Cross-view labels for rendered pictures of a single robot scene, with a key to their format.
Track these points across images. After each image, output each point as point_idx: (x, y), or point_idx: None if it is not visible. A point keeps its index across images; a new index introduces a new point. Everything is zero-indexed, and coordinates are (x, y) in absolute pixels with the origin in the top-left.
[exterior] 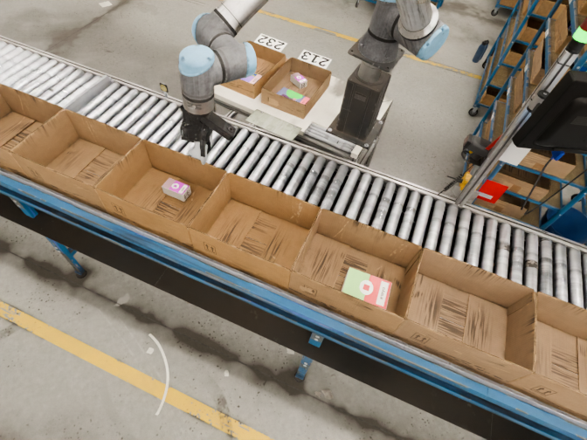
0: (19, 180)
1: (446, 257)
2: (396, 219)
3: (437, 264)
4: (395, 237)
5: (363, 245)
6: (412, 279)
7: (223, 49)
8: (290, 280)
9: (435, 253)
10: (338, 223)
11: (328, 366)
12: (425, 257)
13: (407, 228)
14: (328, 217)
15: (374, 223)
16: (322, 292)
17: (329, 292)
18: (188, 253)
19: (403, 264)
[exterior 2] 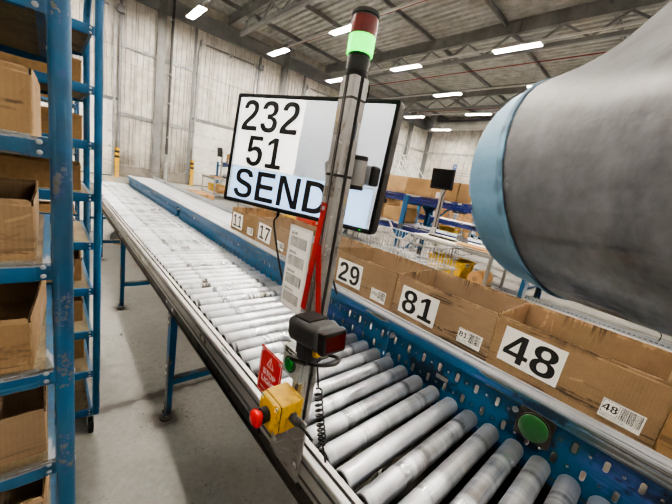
0: None
1: (472, 304)
2: (446, 465)
3: (470, 322)
4: (536, 329)
5: (558, 385)
6: (512, 316)
7: None
8: (668, 377)
9: (484, 310)
10: (626, 386)
11: None
12: (486, 324)
13: (429, 442)
14: (651, 392)
15: (494, 481)
16: (617, 352)
17: (612, 341)
18: None
19: (493, 359)
